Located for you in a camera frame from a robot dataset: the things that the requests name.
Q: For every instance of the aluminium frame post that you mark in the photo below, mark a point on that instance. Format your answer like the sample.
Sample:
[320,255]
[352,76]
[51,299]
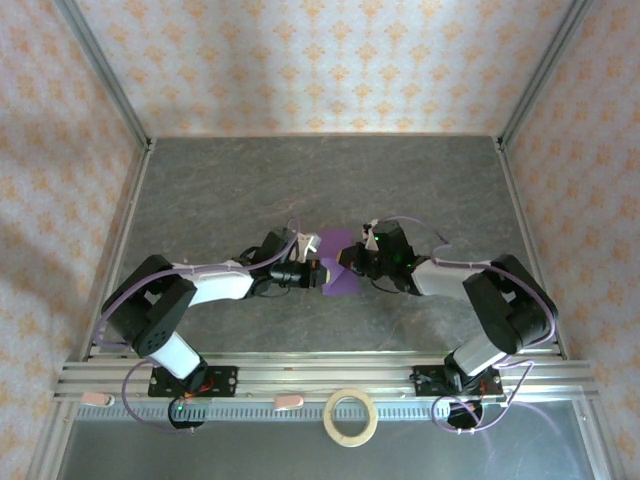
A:
[107,75]
[542,75]

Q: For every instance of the beige tape roll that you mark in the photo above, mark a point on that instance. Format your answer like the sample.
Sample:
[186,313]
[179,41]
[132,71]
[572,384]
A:
[350,441]

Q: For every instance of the grey metal shelf panel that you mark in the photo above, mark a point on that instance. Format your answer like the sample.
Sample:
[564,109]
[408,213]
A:
[250,455]

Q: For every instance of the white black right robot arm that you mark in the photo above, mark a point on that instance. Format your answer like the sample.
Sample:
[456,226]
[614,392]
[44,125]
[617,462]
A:
[440,280]

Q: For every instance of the purple cloth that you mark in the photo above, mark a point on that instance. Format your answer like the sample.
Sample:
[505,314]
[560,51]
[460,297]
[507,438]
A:
[345,287]

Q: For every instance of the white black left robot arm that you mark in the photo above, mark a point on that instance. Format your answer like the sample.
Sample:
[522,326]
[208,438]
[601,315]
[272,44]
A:
[220,287]

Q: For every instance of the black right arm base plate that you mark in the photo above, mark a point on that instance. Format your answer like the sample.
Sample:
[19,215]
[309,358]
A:
[425,382]

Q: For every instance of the aluminium frame leg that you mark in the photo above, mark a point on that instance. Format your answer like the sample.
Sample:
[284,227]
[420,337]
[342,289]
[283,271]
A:
[595,440]
[50,440]

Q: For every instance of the pink clip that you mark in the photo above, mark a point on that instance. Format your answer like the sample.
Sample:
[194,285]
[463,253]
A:
[95,398]
[289,401]

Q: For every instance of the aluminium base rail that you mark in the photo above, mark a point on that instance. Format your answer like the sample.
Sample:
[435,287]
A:
[325,372]

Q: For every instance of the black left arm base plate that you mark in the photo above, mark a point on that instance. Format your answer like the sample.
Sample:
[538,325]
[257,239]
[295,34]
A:
[225,380]

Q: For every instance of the aluminium table side rail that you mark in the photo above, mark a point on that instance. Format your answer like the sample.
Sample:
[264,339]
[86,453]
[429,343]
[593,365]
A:
[117,250]
[527,240]

